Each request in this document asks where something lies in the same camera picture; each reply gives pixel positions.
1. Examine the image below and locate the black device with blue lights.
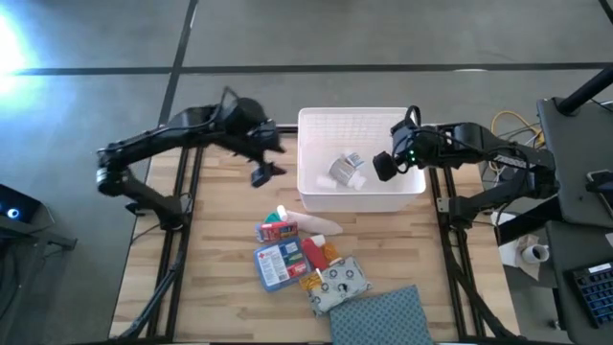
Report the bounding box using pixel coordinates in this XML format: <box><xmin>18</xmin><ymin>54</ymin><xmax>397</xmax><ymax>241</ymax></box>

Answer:
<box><xmin>0</xmin><ymin>184</ymin><xmax>78</xmax><ymax>250</ymax></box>

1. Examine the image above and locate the orange pill bottle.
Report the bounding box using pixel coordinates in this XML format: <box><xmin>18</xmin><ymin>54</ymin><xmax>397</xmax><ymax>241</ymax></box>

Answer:
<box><xmin>321</xmin><ymin>241</ymin><xmax>342</xmax><ymax>265</ymax></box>

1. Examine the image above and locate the crumpled white paper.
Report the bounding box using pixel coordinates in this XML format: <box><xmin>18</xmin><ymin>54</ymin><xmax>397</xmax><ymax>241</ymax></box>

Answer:
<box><xmin>497</xmin><ymin>233</ymin><xmax>542</xmax><ymax>282</ymax></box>

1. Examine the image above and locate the silver foil packet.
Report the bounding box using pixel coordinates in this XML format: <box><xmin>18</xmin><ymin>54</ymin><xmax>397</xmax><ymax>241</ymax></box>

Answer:
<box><xmin>328</xmin><ymin>156</ymin><xmax>358</xmax><ymax>187</ymax></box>

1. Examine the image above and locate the red orange snack packet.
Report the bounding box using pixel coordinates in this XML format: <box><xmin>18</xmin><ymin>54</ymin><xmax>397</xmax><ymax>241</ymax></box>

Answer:
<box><xmin>300</xmin><ymin>234</ymin><xmax>330</xmax><ymax>272</ymax></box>

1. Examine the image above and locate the yellow packet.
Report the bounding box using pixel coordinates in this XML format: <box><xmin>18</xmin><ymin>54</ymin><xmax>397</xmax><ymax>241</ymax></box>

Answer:
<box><xmin>299</xmin><ymin>270</ymin><xmax>325</xmax><ymax>292</ymax></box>

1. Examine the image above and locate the white squeeze tube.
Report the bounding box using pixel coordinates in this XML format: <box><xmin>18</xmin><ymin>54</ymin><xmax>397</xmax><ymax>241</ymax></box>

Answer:
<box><xmin>276</xmin><ymin>204</ymin><xmax>345</xmax><ymax>237</ymax></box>

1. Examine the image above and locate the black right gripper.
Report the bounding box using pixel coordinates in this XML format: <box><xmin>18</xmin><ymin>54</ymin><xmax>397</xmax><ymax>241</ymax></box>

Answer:
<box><xmin>372</xmin><ymin>117</ymin><xmax>435</xmax><ymax>183</ymax></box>

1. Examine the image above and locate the dark grey side desk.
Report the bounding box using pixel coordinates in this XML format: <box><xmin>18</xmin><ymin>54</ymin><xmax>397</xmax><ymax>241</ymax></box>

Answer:
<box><xmin>535</xmin><ymin>95</ymin><xmax>613</xmax><ymax>229</ymax></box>

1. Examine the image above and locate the white perforated plastic basket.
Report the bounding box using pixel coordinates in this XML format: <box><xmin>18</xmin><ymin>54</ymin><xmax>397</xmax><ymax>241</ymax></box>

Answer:
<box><xmin>296</xmin><ymin>106</ymin><xmax>427</xmax><ymax>214</ymax></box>

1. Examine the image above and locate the yellow cable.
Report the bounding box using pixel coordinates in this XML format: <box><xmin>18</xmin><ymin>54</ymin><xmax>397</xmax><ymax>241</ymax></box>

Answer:
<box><xmin>488</xmin><ymin>109</ymin><xmax>546</xmax><ymax>148</ymax></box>

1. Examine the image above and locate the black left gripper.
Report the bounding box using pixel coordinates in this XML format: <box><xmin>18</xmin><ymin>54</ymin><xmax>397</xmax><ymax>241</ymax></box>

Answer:
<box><xmin>222</xmin><ymin>98</ymin><xmax>288</xmax><ymax>189</ymax></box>

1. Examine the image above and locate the black keyboard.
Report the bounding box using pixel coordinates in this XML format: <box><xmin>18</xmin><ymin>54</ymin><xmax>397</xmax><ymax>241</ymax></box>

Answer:
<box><xmin>569</xmin><ymin>261</ymin><xmax>613</xmax><ymax>330</ymax></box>

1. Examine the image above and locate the white cup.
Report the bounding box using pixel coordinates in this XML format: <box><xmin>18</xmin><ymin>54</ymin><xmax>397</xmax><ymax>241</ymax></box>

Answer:
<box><xmin>521</xmin><ymin>243</ymin><xmax>551</xmax><ymax>265</ymax></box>

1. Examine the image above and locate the black metal pole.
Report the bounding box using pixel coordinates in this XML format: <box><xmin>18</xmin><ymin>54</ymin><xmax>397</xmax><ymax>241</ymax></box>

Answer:
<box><xmin>557</xmin><ymin>64</ymin><xmax>613</xmax><ymax>116</ymax></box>

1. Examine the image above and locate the grey printed pouch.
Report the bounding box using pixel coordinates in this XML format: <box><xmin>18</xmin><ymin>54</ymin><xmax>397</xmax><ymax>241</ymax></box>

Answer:
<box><xmin>306</xmin><ymin>256</ymin><xmax>374</xmax><ymax>317</ymax></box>

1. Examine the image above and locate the dark grey keyboard desk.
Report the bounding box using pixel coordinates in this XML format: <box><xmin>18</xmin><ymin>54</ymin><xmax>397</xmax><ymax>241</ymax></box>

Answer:
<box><xmin>545</xmin><ymin>219</ymin><xmax>613</xmax><ymax>345</ymax></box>

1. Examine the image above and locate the blue first aid kit box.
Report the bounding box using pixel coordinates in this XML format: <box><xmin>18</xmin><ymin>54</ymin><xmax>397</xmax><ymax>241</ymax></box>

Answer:
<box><xmin>252</xmin><ymin>236</ymin><xmax>313</xmax><ymax>293</ymax></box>

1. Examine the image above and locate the black smartphone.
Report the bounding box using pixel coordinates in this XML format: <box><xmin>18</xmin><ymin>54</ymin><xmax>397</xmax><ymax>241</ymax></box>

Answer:
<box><xmin>586</xmin><ymin>168</ymin><xmax>613</xmax><ymax>196</ymax></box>

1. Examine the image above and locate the black metal table frame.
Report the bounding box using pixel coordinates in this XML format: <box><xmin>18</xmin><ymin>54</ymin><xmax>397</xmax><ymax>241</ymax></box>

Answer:
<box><xmin>109</xmin><ymin>123</ymin><xmax>523</xmax><ymax>345</ymax></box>

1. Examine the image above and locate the blue snowflake patterned cloth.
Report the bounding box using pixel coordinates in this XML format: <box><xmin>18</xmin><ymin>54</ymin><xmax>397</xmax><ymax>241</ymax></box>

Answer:
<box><xmin>328</xmin><ymin>285</ymin><xmax>435</xmax><ymax>345</ymax></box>

